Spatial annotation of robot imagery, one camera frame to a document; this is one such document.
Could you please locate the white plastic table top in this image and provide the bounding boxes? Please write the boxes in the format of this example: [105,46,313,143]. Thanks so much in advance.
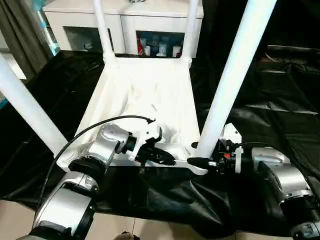
[56,56,210,176]

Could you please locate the white plastic table leg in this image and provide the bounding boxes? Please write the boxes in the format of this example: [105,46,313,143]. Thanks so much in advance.
[180,0,201,65]
[196,0,279,160]
[92,0,118,64]
[0,54,69,159]

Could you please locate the black work mat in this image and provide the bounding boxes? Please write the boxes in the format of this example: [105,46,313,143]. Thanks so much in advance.
[0,49,320,238]

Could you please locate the light blue packaged box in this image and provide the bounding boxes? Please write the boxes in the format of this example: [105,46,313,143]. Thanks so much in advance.
[39,7,62,57]

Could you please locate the white glass-door cabinet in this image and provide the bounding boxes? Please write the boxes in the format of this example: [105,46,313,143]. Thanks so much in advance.
[42,0,204,59]

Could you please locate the black fabric bag yellow label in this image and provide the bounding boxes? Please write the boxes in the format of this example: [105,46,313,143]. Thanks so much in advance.
[199,0,320,64]

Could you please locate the grey curtain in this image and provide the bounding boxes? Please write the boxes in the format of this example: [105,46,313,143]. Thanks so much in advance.
[0,0,55,80]

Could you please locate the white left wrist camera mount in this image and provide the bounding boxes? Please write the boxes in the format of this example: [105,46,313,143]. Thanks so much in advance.
[128,118,164,163]

